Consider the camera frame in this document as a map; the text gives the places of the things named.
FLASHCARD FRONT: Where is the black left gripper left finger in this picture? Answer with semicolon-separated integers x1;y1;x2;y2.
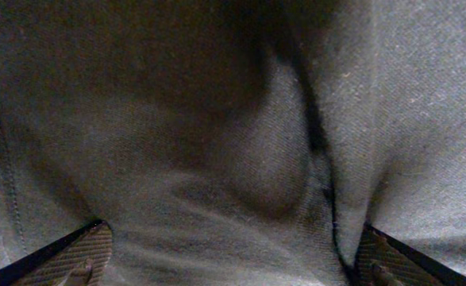
0;220;113;286

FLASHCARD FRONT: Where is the black t-shirt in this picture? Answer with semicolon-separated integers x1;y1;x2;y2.
0;0;466;285

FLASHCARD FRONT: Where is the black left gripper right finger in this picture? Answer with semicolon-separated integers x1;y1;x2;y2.
355;225;466;286

